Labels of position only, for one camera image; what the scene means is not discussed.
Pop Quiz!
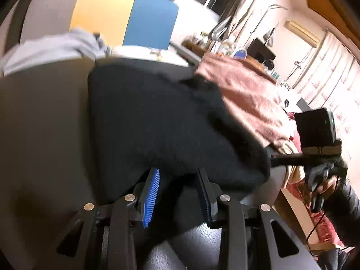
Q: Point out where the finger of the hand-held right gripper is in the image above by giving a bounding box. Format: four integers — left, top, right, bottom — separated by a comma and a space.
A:
270, 152, 308, 167

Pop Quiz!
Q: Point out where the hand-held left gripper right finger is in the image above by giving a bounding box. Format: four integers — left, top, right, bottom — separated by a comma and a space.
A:
197, 168, 304, 270

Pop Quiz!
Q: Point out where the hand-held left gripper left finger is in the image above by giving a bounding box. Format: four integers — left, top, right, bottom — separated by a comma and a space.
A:
56, 168, 161, 270

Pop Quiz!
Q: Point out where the black garment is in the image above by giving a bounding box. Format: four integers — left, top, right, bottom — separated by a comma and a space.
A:
87, 61, 273, 192

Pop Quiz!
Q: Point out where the person's right forearm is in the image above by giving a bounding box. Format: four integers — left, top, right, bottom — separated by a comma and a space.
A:
328, 157, 360, 249

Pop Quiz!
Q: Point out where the person's right hand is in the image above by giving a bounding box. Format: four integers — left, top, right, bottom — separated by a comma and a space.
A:
316, 174, 344, 201

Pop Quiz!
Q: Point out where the white patterned curtain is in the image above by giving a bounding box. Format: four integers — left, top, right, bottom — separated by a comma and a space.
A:
292, 30, 360, 162

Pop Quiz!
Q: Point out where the pink towel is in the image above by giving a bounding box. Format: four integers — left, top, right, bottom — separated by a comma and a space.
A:
195, 53, 293, 149

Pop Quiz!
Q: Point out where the cluttered wooden desk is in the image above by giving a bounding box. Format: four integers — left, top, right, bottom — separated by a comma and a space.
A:
182, 30, 279, 85

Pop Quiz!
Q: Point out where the white air conditioner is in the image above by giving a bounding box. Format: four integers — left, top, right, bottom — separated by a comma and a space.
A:
283, 20, 322, 47

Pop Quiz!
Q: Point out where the silver floor lamp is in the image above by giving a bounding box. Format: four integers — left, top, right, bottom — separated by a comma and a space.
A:
244, 4, 289, 49

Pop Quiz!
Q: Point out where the white flat board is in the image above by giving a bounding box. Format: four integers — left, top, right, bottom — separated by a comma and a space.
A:
109, 44, 192, 68

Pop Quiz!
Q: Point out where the light grey cloth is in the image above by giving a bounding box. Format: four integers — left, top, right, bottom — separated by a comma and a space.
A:
0, 27, 113, 77

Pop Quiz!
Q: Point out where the chair with grey yellow blue back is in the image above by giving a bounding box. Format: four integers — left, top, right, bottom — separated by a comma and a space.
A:
5, 0, 180, 52

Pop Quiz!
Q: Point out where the black cable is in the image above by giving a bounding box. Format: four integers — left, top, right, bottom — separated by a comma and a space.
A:
306, 210, 329, 251

